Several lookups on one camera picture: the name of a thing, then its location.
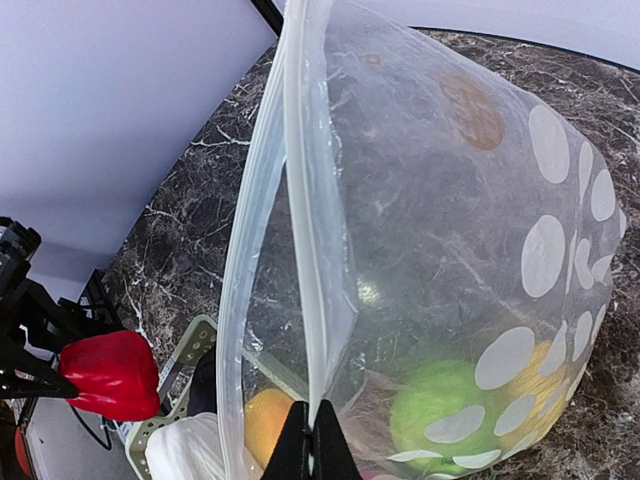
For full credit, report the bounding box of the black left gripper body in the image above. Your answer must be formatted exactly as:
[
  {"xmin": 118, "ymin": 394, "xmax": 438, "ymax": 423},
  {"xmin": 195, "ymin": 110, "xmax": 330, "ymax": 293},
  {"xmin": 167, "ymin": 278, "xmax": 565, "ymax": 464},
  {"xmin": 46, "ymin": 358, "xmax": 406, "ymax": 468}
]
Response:
[{"xmin": 1, "ymin": 217, "xmax": 65, "ymax": 354}]

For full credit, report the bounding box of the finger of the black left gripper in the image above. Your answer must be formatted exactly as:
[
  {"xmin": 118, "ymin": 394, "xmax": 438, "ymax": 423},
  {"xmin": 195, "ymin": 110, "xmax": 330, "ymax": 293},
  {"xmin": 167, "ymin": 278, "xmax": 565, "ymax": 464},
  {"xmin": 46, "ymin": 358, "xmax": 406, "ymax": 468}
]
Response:
[{"xmin": 1, "ymin": 335, "xmax": 79, "ymax": 399}]

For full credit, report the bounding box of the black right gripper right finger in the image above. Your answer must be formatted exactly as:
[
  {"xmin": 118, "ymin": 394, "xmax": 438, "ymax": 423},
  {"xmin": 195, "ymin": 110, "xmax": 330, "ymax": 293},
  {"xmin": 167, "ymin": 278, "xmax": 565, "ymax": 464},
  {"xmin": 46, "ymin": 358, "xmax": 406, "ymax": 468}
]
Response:
[{"xmin": 312, "ymin": 399, "xmax": 361, "ymax": 480}]

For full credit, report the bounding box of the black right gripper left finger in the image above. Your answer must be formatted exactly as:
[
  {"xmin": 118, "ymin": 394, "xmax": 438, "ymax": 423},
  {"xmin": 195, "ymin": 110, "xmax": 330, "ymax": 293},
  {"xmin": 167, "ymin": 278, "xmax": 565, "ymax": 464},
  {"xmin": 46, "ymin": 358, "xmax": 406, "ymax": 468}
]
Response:
[{"xmin": 261, "ymin": 401, "xmax": 311, "ymax": 480}]

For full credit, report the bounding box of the red toy bell pepper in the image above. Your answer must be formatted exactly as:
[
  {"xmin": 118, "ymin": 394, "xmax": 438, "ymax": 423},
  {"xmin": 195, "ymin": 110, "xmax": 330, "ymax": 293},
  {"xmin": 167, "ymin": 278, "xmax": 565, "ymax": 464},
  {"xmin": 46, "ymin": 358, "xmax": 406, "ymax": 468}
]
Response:
[{"xmin": 58, "ymin": 330, "xmax": 160, "ymax": 422}]

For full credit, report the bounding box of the green toy apple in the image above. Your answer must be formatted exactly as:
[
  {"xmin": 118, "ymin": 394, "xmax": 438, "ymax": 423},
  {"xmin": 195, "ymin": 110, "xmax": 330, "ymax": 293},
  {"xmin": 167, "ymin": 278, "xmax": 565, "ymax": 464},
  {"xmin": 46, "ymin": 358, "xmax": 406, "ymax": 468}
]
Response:
[{"xmin": 389, "ymin": 360, "xmax": 501, "ymax": 475}]

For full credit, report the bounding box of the yellow toy lemon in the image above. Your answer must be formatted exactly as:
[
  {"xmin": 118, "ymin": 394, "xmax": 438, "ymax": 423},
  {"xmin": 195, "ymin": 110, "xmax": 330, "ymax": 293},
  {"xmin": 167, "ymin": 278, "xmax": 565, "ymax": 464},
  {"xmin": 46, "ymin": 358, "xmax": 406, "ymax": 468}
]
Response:
[{"xmin": 494, "ymin": 340, "xmax": 570, "ymax": 459}]

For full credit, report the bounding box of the clear dotted zip top bag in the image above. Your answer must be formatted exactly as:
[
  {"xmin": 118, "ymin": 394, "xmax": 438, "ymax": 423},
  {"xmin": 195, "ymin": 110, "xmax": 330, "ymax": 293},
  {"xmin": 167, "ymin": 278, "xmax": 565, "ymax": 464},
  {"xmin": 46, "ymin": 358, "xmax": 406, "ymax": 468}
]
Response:
[{"xmin": 217, "ymin": 1, "xmax": 626, "ymax": 479}]

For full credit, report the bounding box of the orange yellow toy mango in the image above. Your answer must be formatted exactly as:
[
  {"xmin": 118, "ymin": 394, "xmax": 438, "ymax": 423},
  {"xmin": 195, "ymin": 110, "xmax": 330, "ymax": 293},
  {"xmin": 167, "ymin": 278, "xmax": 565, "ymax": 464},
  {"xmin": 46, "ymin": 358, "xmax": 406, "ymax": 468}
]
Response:
[{"xmin": 244, "ymin": 388, "xmax": 294, "ymax": 469}]

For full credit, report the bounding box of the toy napa cabbage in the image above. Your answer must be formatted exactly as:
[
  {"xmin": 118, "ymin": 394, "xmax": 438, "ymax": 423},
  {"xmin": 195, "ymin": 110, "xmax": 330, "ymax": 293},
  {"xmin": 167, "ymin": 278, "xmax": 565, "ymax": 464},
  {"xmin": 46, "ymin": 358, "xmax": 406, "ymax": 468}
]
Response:
[{"xmin": 147, "ymin": 412, "xmax": 261, "ymax": 480}]

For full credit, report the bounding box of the pale green plastic basket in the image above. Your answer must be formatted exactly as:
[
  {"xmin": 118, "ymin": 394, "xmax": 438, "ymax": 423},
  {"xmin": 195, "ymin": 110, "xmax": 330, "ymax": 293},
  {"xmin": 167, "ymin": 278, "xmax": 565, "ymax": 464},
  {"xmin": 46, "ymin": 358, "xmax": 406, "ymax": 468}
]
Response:
[{"xmin": 118, "ymin": 315, "xmax": 217, "ymax": 479}]

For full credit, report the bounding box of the black left corner frame post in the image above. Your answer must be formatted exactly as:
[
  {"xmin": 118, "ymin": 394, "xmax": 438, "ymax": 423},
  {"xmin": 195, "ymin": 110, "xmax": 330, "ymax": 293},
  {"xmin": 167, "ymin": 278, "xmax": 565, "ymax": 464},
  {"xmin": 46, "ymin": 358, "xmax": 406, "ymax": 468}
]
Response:
[{"xmin": 251, "ymin": 0, "xmax": 284, "ymax": 37}]

